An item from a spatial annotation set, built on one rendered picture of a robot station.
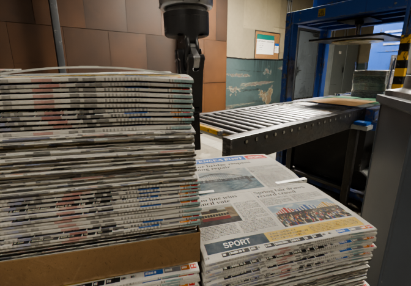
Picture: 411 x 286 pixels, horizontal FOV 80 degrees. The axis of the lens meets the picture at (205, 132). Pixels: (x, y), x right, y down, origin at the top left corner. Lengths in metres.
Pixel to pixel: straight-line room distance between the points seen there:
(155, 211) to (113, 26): 3.86
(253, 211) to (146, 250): 0.21
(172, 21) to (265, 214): 0.35
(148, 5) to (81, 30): 1.11
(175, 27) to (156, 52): 3.89
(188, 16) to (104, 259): 0.34
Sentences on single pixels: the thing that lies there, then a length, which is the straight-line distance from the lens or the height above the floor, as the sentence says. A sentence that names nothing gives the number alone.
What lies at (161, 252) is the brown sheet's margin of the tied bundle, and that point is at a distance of 0.32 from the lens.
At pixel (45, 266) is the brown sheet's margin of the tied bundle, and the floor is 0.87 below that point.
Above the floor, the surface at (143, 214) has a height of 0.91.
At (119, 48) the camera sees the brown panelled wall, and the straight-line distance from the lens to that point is 4.06.
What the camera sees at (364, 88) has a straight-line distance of 2.90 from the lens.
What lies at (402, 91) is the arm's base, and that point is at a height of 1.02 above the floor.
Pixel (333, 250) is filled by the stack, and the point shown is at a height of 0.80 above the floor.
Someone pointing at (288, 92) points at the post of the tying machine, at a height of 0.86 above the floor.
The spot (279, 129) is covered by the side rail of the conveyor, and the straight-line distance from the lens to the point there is 1.20.
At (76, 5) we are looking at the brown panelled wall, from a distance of 3.99.
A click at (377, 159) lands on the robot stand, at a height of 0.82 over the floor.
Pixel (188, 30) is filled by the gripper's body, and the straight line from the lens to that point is 0.41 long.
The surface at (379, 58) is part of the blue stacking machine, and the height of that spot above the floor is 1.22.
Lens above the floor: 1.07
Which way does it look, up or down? 14 degrees down
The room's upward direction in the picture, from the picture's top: straight up
